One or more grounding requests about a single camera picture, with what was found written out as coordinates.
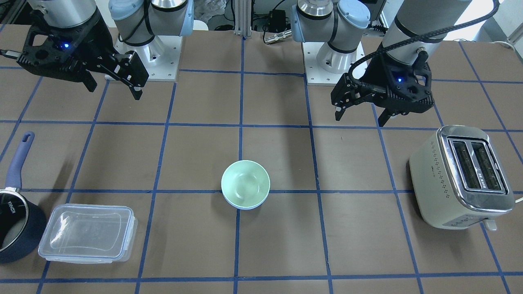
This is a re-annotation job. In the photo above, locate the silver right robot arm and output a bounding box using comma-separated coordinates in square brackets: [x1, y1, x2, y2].
[1, 0, 194, 100]

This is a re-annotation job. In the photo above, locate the green bowl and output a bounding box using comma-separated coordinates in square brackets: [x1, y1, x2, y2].
[221, 160, 270, 197]

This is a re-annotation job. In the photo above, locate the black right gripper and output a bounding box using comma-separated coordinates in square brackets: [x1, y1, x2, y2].
[16, 11, 149, 100]

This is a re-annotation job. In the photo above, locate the aluminium frame post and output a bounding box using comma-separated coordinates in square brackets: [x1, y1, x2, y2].
[232, 0, 253, 40]

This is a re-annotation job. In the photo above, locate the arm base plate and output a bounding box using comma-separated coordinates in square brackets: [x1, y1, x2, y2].
[302, 42, 364, 86]
[114, 36, 183, 82]

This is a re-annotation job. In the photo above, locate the clear plastic food container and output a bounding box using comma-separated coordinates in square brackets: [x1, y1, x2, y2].
[38, 203, 138, 264]

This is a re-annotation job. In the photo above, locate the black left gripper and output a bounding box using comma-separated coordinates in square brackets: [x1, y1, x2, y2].
[330, 53, 434, 127]

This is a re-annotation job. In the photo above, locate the dark blue saucepan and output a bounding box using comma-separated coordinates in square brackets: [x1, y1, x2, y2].
[0, 187, 47, 264]

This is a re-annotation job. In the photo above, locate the silver cream toaster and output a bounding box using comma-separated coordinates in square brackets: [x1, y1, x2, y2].
[409, 125, 517, 231]

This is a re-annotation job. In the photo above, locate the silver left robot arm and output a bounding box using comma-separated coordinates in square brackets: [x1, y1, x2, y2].
[290, 0, 471, 127]

